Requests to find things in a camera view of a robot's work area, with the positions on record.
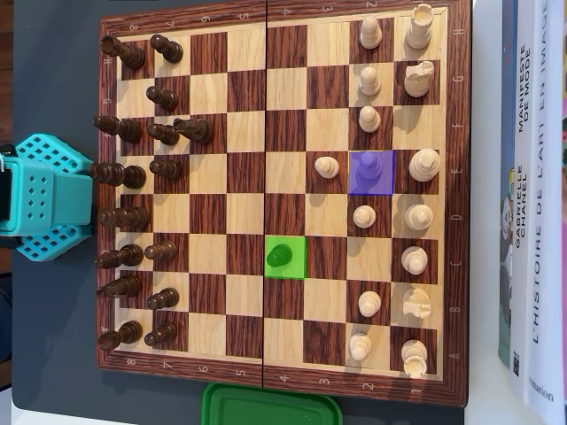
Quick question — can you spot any dark wooden king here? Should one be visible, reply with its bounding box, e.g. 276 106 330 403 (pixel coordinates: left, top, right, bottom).
88 161 147 190

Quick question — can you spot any light wooden knight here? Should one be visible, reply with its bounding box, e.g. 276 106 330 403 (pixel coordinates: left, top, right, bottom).
403 60 436 98
401 286 432 319

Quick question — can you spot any folding wooden chessboard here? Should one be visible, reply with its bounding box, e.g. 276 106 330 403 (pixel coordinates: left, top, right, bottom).
96 0 470 408

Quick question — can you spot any white art history book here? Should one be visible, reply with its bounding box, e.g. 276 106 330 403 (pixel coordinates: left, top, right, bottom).
524 0 567 424

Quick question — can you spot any dark wooden queen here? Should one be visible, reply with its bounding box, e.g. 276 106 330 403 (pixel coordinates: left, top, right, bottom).
97 205 151 231

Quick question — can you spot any dark wooden rook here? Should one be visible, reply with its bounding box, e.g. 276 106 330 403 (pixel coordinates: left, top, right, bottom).
97 320 144 352
100 34 146 71

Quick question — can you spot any green plastic container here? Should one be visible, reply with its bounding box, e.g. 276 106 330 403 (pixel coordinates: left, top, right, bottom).
199 382 343 425

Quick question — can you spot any white pawn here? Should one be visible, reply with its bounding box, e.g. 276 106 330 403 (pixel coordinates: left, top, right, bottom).
355 152 383 181

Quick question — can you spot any light wooden rook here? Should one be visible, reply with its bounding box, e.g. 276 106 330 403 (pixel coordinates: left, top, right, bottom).
405 3 434 50
400 339 429 379

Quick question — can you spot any light wooden queen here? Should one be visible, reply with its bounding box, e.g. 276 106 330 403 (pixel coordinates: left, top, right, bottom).
404 203 434 231

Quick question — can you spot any light wooden bishop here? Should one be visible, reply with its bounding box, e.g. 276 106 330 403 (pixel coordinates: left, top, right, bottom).
400 245 430 274

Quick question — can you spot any dark wooden pawn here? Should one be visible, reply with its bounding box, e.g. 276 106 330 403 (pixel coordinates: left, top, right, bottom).
149 33 184 64
267 244 293 269
144 321 177 349
146 122 181 146
149 158 183 181
145 85 180 112
145 287 181 311
144 240 178 262

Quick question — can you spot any light wooden pawn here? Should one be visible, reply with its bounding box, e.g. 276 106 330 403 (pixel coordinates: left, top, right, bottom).
357 290 382 318
353 205 377 230
348 331 373 362
314 156 341 181
358 66 382 97
358 105 382 134
358 16 383 50

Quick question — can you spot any white Gabrielle Chanel book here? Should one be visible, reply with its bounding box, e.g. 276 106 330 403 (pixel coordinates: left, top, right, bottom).
498 0 540 399

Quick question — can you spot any dark wooden bishop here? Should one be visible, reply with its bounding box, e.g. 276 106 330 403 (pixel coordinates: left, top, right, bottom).
91 114 144 144
94 243 145 270

